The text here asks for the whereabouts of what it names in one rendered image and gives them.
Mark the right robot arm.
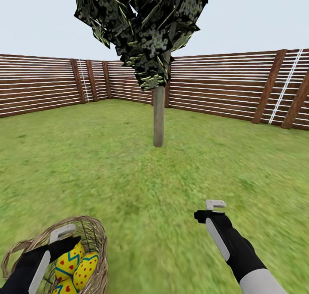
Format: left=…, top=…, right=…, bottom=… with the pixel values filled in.
left=194, top=200, right=287, bottom=294

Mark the easter egg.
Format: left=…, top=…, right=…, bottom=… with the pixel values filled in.
left=55, top=243, right=86, bottom=281
left=73, top=252, right=100, bottom=291
left=52, top=275, right=80, bottom=294

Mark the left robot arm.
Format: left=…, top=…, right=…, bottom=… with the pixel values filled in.
left=0, top=223, right=82, bottom=294

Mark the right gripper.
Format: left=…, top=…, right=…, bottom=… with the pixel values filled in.
left=194, top=210, right=213, bottom=224

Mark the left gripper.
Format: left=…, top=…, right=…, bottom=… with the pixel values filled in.
left=49, top=235, right=82, bottom=261

